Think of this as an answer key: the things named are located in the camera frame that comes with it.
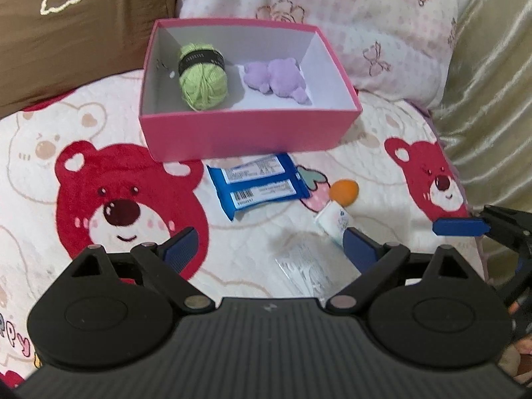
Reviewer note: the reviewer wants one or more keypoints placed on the green yarn ball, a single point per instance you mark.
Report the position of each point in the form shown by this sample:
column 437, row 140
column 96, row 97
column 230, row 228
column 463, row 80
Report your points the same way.
column 203, row 81

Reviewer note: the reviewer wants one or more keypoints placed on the pink cardboard box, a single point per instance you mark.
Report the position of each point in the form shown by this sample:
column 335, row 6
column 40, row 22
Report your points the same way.
column 249, row 135

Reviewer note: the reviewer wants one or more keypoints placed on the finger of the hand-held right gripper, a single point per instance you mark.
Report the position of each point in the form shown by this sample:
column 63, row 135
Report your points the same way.
column 519, row 278
column 457, row 226

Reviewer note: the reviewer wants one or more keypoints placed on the bear printed blanket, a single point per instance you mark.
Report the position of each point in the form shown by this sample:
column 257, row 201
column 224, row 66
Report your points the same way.
column 50, row 224

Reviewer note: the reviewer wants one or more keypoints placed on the small white tissue packet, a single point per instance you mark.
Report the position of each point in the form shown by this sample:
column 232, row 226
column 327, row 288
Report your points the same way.
column 332, row 220

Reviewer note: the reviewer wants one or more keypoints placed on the clear floss pick box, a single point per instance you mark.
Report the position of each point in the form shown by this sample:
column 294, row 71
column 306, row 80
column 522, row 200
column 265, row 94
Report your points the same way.
column 309, row 266

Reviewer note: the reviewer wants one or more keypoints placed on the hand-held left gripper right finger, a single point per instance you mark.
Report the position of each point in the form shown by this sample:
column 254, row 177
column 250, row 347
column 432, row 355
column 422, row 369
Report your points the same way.
column 359, row 251

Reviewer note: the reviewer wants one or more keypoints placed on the brown pillow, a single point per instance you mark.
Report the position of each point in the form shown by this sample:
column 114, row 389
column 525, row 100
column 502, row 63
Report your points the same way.
column 83, row 33

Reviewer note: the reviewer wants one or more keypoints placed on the blue wet wipes packet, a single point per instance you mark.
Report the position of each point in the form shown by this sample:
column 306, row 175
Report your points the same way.
column 257, row 187

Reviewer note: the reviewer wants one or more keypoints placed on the purple plush toy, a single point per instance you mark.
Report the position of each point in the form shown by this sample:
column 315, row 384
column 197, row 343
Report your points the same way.
column 276, row 77

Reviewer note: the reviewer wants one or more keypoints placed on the gold satin curtain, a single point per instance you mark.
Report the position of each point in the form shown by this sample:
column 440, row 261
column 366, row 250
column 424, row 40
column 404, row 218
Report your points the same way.
column 490, row 91

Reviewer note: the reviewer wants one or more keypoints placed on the pink checked pillow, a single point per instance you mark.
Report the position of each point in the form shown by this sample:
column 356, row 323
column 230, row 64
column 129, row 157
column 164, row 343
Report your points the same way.
column 332, row 8

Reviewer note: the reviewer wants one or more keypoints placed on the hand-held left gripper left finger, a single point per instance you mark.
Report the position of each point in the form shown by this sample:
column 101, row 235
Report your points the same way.
column 183, row 251

